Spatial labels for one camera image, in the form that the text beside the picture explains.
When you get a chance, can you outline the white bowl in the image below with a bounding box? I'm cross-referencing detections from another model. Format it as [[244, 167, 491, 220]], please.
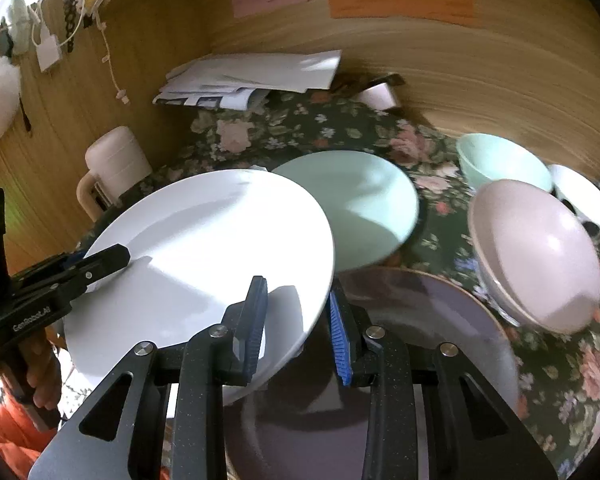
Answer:
[[547, 164, 600, 233]]

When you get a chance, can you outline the orange paper note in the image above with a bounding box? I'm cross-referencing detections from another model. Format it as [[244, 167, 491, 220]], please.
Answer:
[[326, 0, 477, 26]]

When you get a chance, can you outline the mint green bowl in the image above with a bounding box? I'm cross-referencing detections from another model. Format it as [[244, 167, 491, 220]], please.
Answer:
[[455, 133, 553, 193]]

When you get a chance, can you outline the person's left forearm orange sleeve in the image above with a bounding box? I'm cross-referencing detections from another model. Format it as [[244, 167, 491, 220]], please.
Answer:
[[0, 392, 66, 463]]

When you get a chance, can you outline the white cord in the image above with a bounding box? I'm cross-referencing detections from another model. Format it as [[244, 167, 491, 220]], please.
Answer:
[[96, 22, 131, 106]]

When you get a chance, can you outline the pale green fluffy item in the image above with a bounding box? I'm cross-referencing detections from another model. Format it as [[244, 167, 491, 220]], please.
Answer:
[[6, 0, 34, 56]]

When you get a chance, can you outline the white charger plug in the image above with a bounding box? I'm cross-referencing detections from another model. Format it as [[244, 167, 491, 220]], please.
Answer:
[[35, 35, 64, 73]]

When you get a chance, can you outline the small white box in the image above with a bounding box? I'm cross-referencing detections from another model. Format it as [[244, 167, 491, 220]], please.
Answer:
[[355, 74, 406, 111]]

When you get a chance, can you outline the stack of white papers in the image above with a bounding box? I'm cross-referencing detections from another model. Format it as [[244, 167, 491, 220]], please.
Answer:
[[152, 50, 342, 110]]

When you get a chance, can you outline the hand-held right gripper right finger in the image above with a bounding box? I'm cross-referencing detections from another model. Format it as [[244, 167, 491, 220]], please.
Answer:
[[328, 280, 561, 480]]

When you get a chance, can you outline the cream lidded mug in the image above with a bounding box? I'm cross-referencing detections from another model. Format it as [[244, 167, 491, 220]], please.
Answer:
[[76, 126, 153, 221]]

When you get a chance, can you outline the mint green plate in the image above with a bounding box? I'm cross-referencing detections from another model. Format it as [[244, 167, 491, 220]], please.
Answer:
[[271, 150, 421, 273]]

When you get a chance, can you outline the person's left hand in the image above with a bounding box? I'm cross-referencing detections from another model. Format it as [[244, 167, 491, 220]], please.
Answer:
[[0, 327, 63, 413]]

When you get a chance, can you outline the black lace ribbon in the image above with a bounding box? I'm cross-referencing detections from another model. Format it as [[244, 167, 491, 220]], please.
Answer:
[[59, 0, 82, 53]]

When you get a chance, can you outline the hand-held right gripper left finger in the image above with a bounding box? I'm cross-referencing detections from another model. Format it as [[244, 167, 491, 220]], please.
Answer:
[[27, 276, 270, 480]]

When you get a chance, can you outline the white plate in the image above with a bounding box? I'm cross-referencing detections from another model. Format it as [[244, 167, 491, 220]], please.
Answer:
[[62, 169, 337, 405]]

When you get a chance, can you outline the pink plate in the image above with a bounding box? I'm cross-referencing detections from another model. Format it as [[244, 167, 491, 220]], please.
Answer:
[[222, 266, 520, 480]]

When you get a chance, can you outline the dark floral tablecloth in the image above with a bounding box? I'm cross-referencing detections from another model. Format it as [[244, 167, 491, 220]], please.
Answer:
[[60, 95, 600, 480]]

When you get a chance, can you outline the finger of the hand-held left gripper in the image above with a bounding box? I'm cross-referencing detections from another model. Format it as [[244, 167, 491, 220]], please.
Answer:
[[52, 251, 87, 268], [75, 244, 132, 295]]

